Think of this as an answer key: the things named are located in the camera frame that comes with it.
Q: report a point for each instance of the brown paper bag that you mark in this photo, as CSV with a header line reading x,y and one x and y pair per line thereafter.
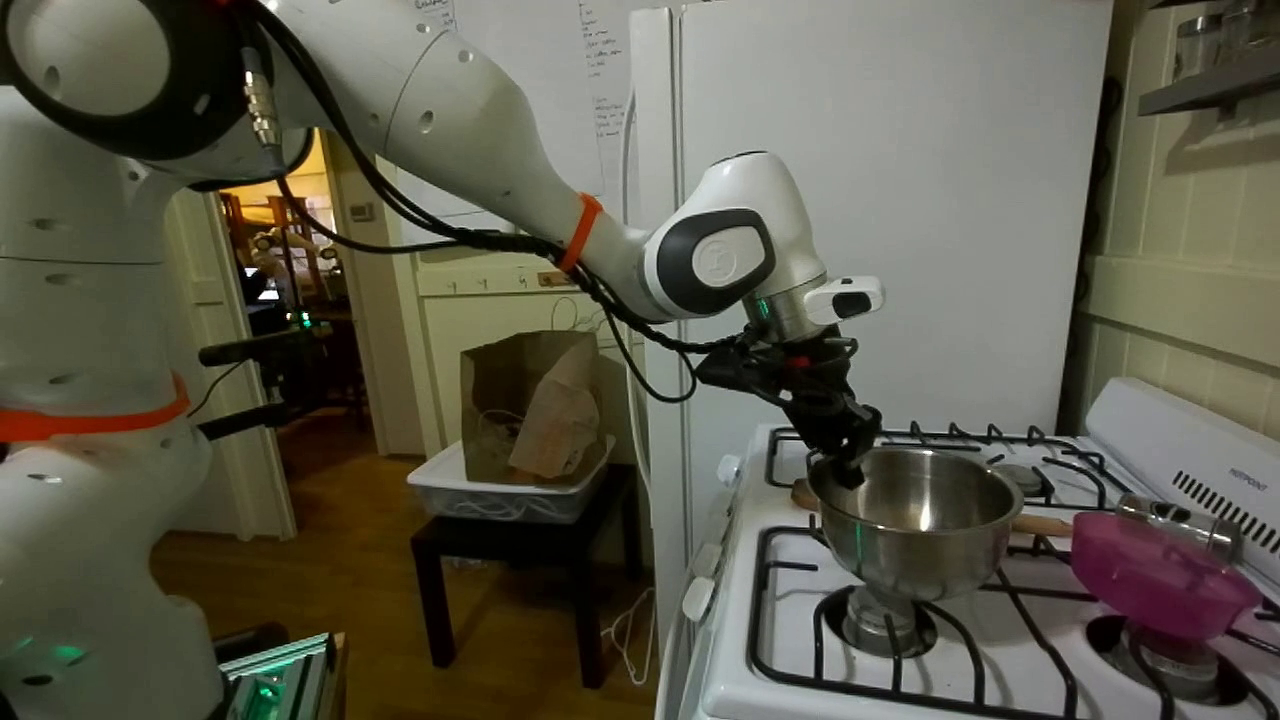
x,y
513,402

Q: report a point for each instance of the silver metal bowl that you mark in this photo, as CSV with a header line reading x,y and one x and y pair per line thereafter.
x,y
924,526

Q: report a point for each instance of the white refrigerator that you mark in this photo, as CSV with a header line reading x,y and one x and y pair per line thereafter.
x,y
963,200

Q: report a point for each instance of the wooden spoon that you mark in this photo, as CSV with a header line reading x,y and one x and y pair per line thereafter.
x,y
1047,526

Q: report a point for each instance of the grey wall shelf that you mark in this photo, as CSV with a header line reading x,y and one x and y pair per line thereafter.
x,y
1207,83

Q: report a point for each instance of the white door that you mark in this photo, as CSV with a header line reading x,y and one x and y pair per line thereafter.
x,y
246,466

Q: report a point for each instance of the round stove burner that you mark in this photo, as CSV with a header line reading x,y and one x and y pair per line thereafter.
x,y
868,632
1030,476
1181,667

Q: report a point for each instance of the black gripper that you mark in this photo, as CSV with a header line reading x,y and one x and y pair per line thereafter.
x,y
822,387

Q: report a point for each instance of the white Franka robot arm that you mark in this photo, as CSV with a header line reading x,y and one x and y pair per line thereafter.
x,y
442,107

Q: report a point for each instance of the white gas stove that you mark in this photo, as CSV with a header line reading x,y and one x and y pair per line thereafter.
x,y
801,681

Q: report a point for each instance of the green lit device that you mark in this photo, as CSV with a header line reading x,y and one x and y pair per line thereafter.
x,y
272,678

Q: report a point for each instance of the black stove grate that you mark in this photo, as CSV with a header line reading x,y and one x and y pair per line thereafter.
x,y
963,435
780,601

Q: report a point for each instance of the white wall board with writing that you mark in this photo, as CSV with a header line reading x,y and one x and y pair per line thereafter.
x,y
603,83

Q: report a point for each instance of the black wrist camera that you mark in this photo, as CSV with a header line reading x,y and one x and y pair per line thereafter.
x,y
744,366

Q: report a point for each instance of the black small table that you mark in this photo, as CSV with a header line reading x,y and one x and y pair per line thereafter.
x,y
534,538

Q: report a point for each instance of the glass jar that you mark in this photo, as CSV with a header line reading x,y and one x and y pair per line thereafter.
x,y
1210,38

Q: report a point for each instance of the white plastic bin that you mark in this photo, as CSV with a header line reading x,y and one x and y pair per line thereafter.
x,y
503,496

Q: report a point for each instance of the pink translucent bowl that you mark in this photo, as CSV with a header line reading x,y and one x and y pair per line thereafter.
x,y
1157,579

